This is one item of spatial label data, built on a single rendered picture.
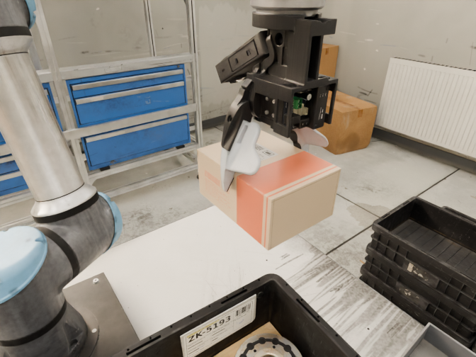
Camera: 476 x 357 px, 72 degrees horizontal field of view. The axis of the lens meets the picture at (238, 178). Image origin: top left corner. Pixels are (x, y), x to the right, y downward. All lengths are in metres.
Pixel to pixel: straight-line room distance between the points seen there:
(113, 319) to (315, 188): 0.51
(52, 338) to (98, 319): 0.12
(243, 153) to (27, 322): 0.43
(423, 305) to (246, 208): 1.00
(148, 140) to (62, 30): 1.07
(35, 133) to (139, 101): 1.59
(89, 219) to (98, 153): 1.56
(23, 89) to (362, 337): 0.77
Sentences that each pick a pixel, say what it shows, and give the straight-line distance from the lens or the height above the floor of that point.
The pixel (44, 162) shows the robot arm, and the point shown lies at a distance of 0.63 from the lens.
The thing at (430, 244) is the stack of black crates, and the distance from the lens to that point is 1.43.
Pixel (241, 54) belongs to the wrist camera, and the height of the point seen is 1.25.
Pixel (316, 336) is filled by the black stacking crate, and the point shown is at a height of 0.91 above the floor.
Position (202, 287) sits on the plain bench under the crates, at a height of 0.70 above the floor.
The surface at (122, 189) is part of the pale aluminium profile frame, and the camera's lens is 2.33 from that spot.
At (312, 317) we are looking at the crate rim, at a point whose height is 0.93.
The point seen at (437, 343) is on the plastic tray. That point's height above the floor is 0.72.
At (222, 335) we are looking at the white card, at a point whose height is 0.87.
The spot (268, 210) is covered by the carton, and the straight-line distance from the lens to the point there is 0.37.
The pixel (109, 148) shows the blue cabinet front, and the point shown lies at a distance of 2.21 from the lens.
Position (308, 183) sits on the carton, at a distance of 0.39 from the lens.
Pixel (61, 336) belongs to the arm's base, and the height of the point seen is 0.81.
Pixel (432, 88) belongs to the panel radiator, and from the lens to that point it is 3.13.
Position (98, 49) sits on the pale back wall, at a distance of 2.95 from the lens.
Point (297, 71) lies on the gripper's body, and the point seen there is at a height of 1.25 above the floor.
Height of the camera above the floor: 1.32
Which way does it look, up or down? 31 degrees down
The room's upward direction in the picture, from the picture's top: straight up
